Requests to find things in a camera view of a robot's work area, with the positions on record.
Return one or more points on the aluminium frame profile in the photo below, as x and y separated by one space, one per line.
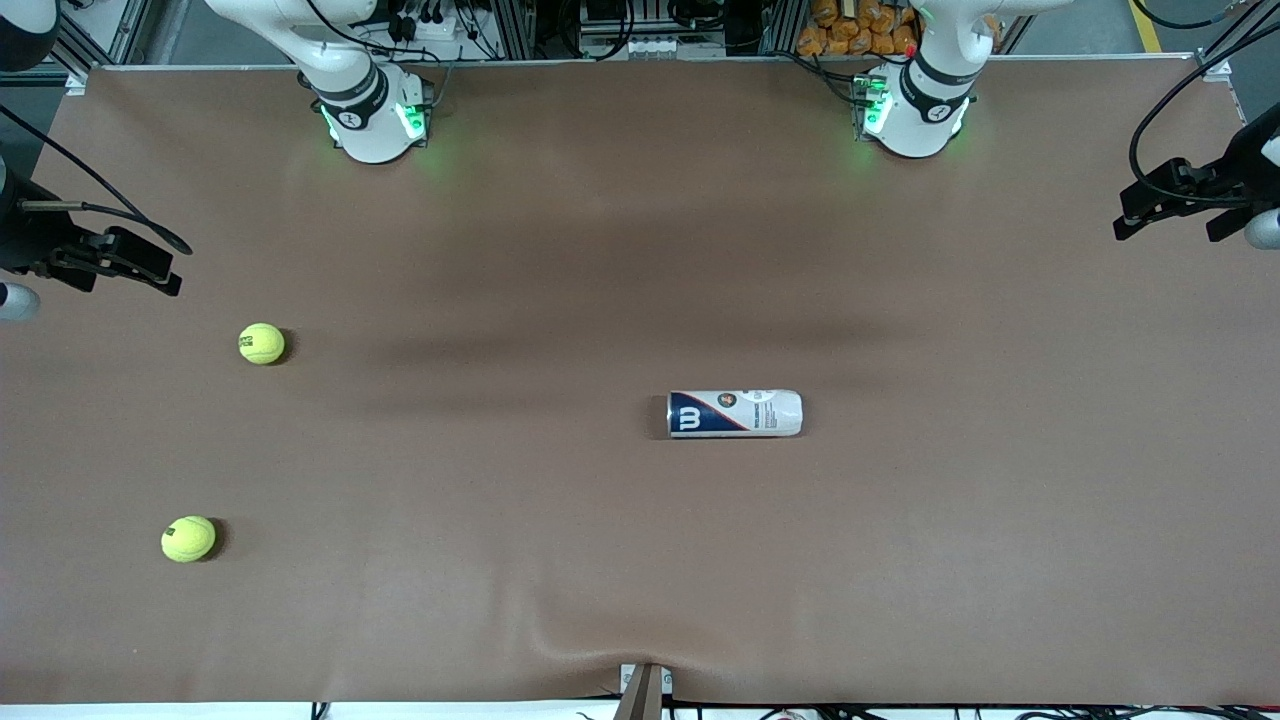
1235 35
95 40

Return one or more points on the yellow tennis ball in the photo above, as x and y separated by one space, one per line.
188 538
261 343

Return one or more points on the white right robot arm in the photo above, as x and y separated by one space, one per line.
370 130

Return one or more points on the metal corner bracket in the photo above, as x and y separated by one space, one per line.
1217 68
76 83

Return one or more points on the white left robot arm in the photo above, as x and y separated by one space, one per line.
920 120

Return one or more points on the white power strip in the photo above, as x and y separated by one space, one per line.
430 25

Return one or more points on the white connector block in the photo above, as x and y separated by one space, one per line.
650 46

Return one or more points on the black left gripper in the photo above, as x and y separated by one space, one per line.
1236 177

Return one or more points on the blue white tennis ball can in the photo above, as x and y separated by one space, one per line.
760 412

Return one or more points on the metal table edge bracket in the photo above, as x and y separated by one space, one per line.
645 695

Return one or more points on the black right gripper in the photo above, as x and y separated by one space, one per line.
28 240

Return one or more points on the bag of orange buns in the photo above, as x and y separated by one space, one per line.
860 30

